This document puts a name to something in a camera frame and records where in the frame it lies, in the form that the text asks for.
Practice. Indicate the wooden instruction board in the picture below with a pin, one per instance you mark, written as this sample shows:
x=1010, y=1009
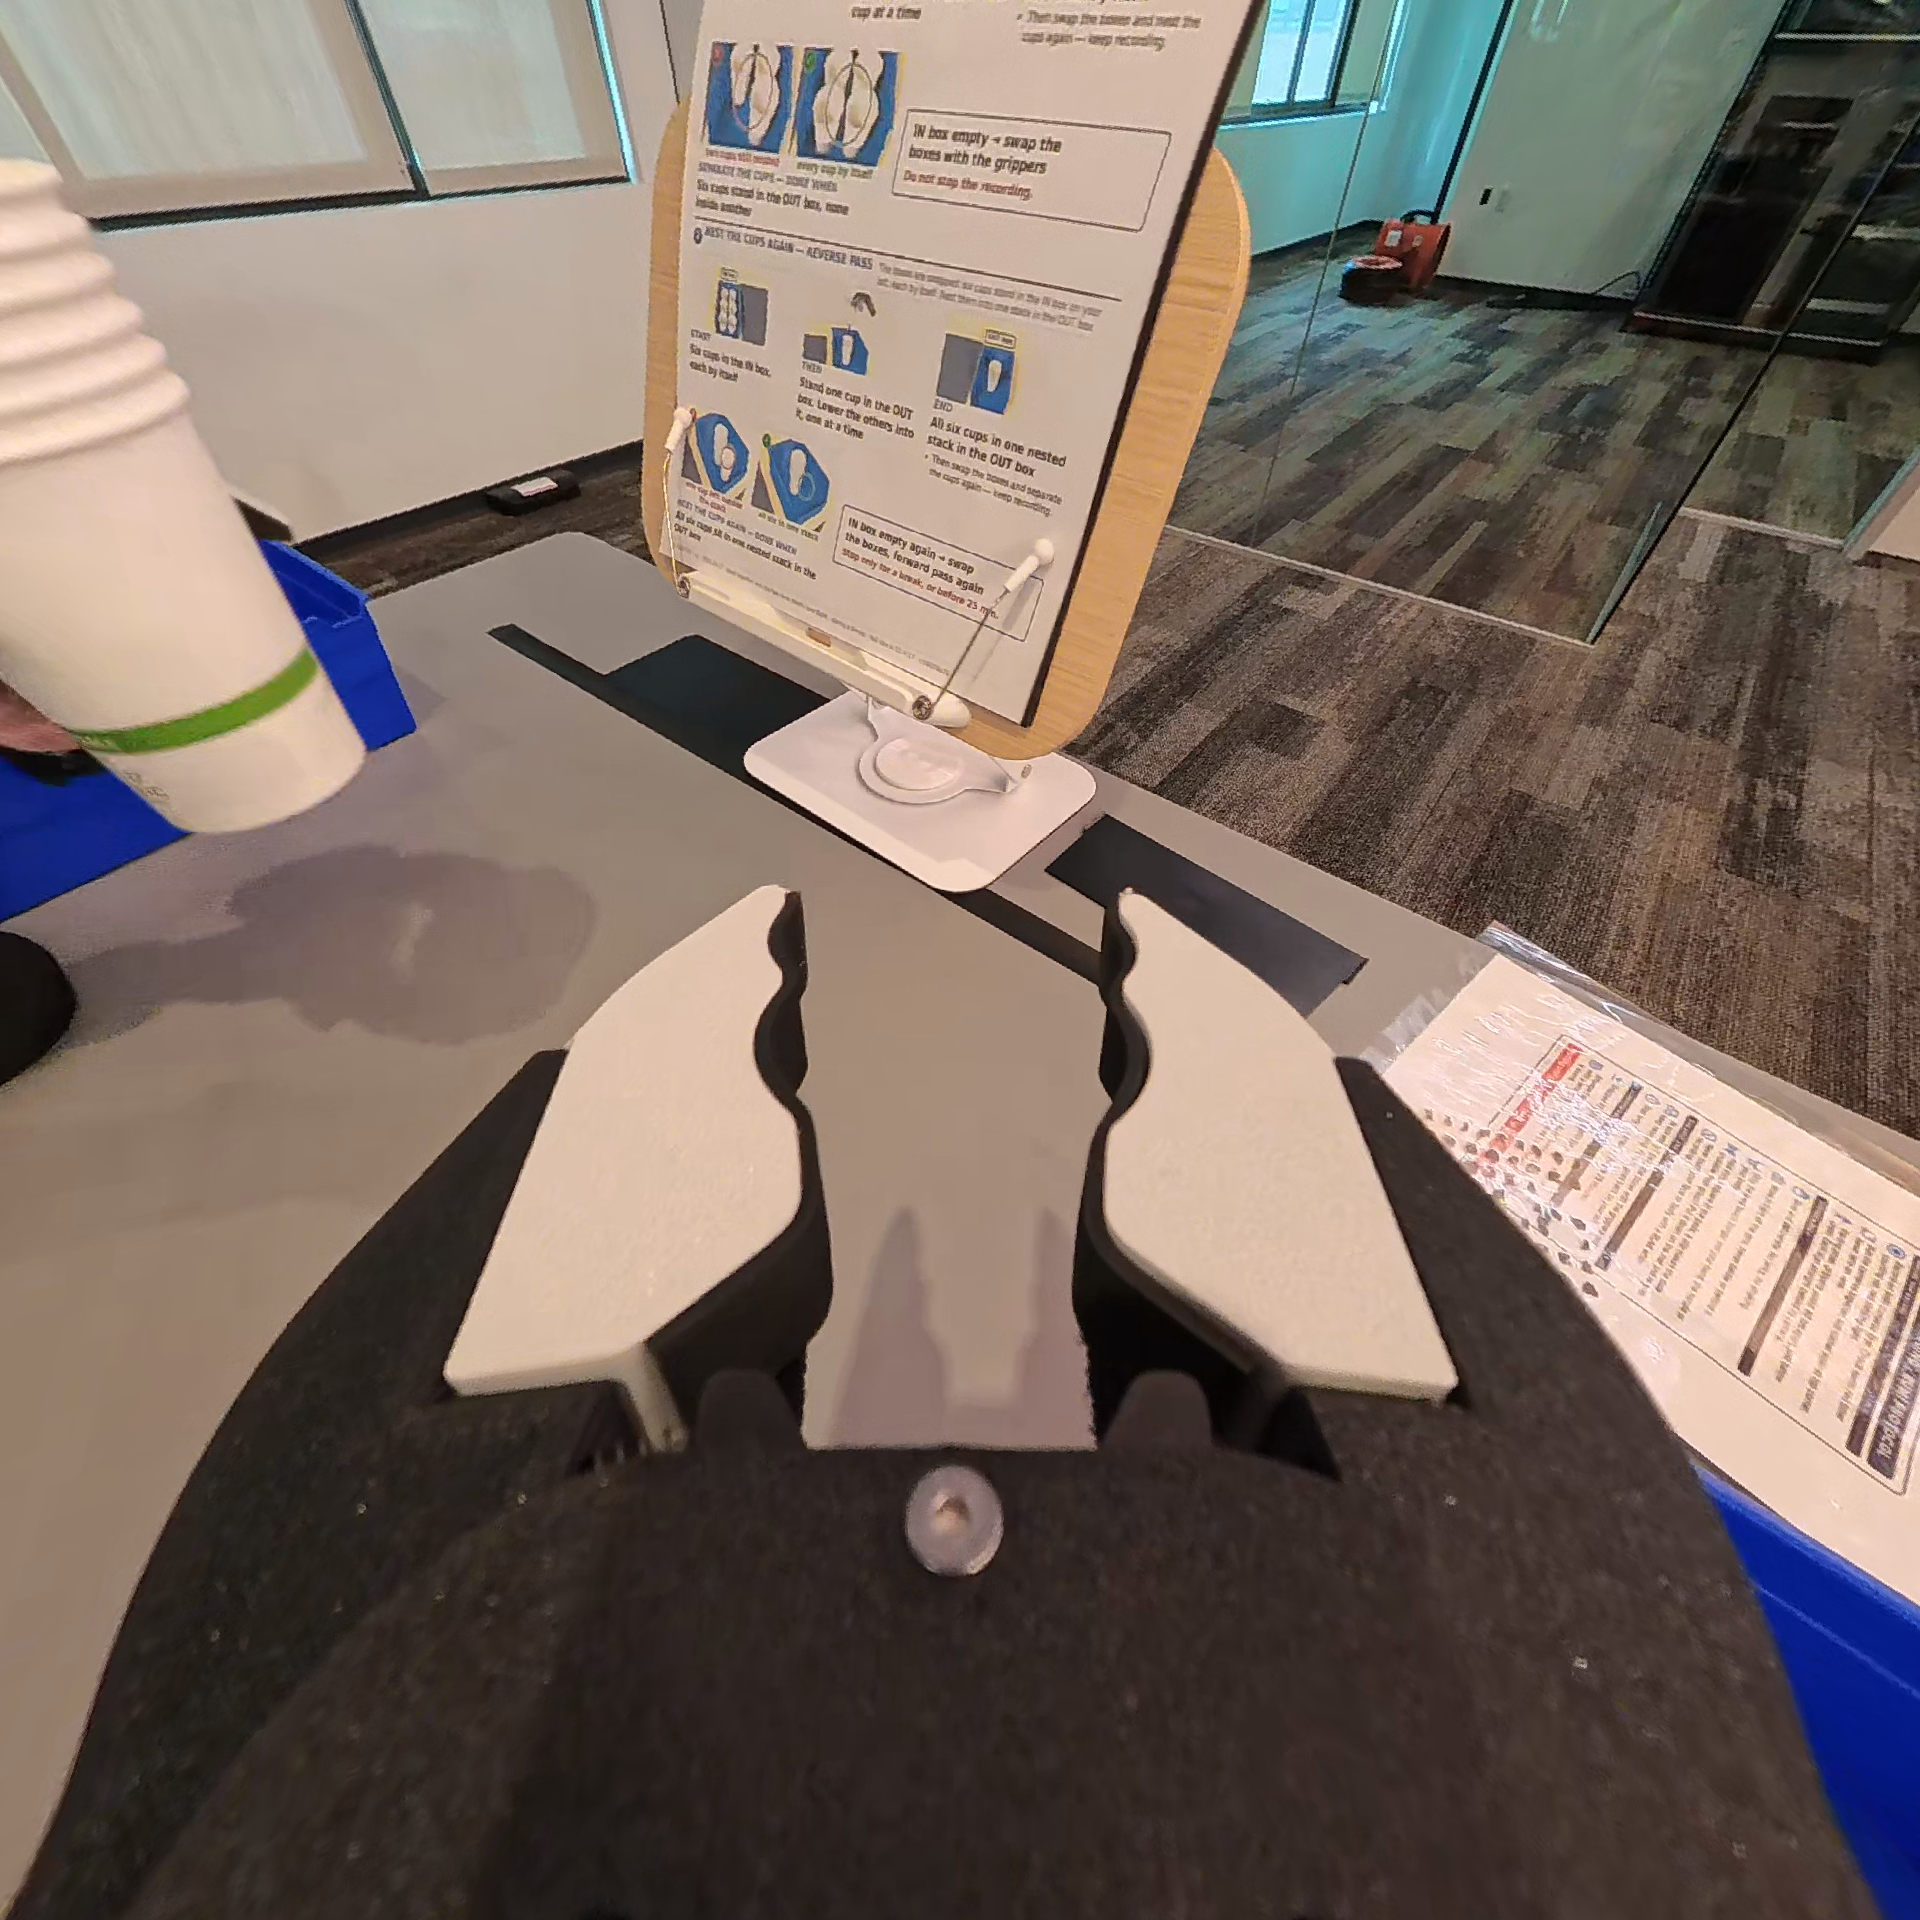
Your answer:
x=930, y=299

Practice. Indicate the black wrist rest pad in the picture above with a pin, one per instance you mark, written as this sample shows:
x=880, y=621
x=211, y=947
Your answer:
x=29, y=1004

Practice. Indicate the white stand base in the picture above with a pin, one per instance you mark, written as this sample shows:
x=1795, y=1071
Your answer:
x=961, y=826

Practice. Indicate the glass partition window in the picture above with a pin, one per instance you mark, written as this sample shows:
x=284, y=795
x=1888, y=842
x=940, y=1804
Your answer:
x=225, y=90

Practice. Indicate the black flat plate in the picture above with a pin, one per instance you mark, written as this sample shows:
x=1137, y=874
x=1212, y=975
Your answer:
x=1213, y=915
x=705, y=690

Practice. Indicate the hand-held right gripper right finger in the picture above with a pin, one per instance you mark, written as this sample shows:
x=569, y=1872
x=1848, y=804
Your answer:
x=1260, y=1200

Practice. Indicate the blue plastic bin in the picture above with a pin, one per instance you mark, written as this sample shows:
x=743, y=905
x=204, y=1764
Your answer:
x=1828, y=1681
x=359, y=661

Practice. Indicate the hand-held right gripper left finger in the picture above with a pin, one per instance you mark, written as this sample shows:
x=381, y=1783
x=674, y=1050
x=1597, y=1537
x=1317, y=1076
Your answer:
x=644, y=1184

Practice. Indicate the window with blinds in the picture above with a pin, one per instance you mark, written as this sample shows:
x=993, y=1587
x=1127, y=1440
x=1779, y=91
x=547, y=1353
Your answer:
x=1319, y=52

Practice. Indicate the red floor blower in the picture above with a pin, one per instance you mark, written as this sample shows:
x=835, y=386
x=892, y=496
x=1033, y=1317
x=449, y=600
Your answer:
x=1395, y=264

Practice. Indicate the black server rack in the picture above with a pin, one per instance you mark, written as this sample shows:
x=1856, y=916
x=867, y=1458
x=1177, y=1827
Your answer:
x=1800, y=181

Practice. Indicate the laminated paper sheet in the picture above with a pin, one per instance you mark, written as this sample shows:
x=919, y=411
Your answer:
x=1680, y=1200

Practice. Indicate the person's left hand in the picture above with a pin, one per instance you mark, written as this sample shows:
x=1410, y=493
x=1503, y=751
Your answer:
x=24, y=720

